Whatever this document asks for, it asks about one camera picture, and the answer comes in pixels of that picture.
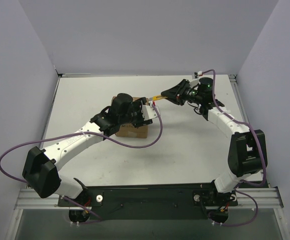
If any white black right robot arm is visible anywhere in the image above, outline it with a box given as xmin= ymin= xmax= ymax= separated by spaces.
xmin=161 ymin=77 xmax=267 ymax=193

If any aluminium front rail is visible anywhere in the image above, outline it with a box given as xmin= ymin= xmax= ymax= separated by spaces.
xmin=15 ymin=188 xmax=283 ymax=210

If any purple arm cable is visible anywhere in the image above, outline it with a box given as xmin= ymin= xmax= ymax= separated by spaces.
xmin=202 ymin=69 xmax=268 ymax=226
xmin=0 ymin=103 xmax=163 ymax=225

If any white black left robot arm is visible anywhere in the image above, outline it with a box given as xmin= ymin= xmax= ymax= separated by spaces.
xmin=23 ymin=93 xmax=158 ymax=206

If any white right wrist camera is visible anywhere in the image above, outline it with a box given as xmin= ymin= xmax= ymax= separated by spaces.
xmin=190 ymin=71 xmax=203 ymax=88

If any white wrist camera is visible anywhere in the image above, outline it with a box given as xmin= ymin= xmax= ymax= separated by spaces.
xmin=142 ymin=102 xmax=160 ymax=121
xmin=190 ymin=71 xmax=203 ymax=88

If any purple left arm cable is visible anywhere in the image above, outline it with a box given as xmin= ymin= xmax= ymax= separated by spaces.
xmin=0 ymin=103 xmax=163 ymax=225

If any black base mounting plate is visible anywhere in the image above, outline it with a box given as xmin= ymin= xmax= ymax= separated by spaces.
xmin=58 ymin=183 xmax=238 ymax=221

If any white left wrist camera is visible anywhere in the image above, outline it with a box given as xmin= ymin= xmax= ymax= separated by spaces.
xmin=142 ymin=102 xmax=160 ymax=121

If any brown cardboard express box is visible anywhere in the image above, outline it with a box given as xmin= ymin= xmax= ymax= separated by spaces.
xmin=111 ymin=93 xmax=148 ymax=139

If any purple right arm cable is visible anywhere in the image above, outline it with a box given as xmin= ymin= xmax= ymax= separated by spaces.
xmin=202 ymin=69 xmax=268 ymax=226

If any yellow utility knife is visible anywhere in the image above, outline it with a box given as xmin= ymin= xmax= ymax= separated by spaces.
xmin=149 ymin=95 xmax=167 ymax=102

